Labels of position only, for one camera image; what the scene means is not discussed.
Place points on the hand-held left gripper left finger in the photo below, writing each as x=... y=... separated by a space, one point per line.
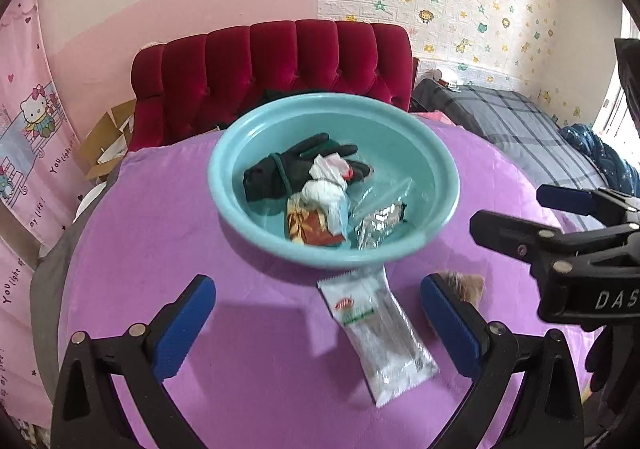
x=182 y=329

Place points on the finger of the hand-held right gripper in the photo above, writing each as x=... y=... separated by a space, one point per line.
x=567 y=197
x=515 y=229

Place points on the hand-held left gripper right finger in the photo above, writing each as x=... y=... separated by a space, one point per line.
x=450 y=329

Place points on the white sachet packet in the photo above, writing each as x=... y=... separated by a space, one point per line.
x=382 y=334

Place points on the silver foil wrapper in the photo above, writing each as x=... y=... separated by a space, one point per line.
x=377 y=224

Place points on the printed snack packet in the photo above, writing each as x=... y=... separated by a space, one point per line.
x=307 y=226

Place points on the white plastic bag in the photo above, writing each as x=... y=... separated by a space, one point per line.
x=325 y=189

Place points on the teal plastic basin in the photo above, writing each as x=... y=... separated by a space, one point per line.
x=350 y=129

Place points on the black glove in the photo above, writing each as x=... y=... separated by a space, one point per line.
x=320 y=154

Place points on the person's right hand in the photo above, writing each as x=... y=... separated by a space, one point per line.
x=602 y=361

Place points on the blue starry cloth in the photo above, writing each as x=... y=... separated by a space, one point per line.
x=600 y=154

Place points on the grey plaid bedding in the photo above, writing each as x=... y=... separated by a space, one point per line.
x=520 y=124

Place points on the dark curtain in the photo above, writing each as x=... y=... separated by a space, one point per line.
x=627 y=84

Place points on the clear plastic bag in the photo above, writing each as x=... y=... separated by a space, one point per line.
x=380 y=196

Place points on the grey cloth under blanket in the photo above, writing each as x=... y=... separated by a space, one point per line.
x=50 y=279

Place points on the small white red object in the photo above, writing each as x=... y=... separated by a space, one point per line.
x=450 y=81

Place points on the pink cartoon cat poster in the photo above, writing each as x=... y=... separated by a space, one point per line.
x=35 y=129
x=20 y=319

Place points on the cardboard box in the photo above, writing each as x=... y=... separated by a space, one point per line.
x=107 y=139

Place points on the red tufted sofa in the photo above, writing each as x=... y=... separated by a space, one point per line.
x=275 y=74

